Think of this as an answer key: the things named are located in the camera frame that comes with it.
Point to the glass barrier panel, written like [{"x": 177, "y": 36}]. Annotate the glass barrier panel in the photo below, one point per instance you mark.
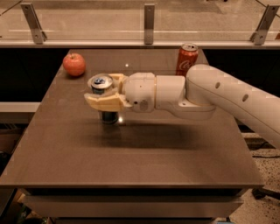
[{"x": 174, "y": 20}]

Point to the white table drawer front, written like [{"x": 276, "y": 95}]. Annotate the white table drawer front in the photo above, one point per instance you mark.
[{"x": 133, "y": 206}]

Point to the middle metal glass bracket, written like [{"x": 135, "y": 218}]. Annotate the middle metal glass bracket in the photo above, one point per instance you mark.
[{"x": 149, "y": 13}]

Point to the metal glass bracket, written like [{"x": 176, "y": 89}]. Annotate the metal glass bracket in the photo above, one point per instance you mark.
[
  {"x": 149, "y": 13},
  {"x": 258, "y": 37},
  {"x": 37, "y": 33}
]

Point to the right metal glass bracket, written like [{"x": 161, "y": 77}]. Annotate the right metal glass bracket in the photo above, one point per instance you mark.
[{"x": 258, "y": 37}]

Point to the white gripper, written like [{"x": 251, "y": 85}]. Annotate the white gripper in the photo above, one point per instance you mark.
[{"x": 139, "y": 91}]

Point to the Red Bull can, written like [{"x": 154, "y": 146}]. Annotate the Red Bull can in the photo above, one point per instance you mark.
[{"x": 100, "y": 84}]

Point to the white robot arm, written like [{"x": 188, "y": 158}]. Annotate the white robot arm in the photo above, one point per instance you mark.
[{"x": 194, "y": 96}]

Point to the left metal glass bracket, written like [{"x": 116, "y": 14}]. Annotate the left metal glass bracket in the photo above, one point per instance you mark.
[{"x": 37, "y": 33}]

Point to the black chair base caster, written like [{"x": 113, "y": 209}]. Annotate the black chair base caster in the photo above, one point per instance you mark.
[{"x": 260, "y": 193}]

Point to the red Coca-Cola can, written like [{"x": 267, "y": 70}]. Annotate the red Coca-Cola can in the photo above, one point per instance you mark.
[{"x": 187, "y": 56}]

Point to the red apple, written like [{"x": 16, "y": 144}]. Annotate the red apple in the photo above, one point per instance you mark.
[{"x": 74, "y": 64}]

